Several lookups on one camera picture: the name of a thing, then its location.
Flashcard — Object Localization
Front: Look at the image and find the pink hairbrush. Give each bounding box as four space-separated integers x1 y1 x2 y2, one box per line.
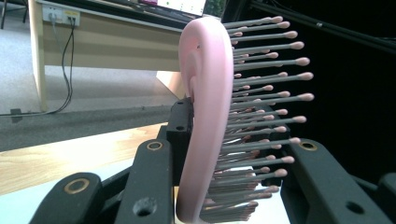
176 15 316 224

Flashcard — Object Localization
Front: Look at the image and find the white power strip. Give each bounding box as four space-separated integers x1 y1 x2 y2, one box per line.
41 6 81 27

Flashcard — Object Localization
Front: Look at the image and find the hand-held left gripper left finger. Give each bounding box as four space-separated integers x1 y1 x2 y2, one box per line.
165 97 195 188

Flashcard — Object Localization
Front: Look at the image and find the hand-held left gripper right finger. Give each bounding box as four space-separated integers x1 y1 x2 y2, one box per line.
257 105 292 189

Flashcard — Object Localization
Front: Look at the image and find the black metal stand bar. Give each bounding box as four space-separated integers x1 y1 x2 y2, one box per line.
248 0 396 56

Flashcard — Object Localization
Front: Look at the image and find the green plant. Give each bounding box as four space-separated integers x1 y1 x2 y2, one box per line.
204 0 227 19

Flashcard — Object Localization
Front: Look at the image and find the monitor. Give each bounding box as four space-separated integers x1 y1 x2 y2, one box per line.
156 0 208 17

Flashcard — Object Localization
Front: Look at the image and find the wooden desk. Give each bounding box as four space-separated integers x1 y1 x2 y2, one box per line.
27 0 200 114

